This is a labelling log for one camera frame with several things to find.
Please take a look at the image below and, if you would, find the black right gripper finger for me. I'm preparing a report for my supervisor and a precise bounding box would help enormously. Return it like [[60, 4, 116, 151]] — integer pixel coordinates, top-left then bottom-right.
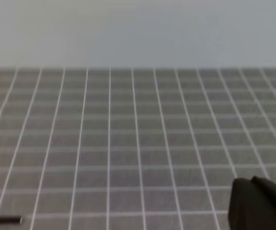
[[228, 176, 276, 230]]

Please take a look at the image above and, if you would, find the black pen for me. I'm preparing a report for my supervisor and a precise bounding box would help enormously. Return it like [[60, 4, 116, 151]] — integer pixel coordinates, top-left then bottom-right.
[[0, 216, 23, 224]]

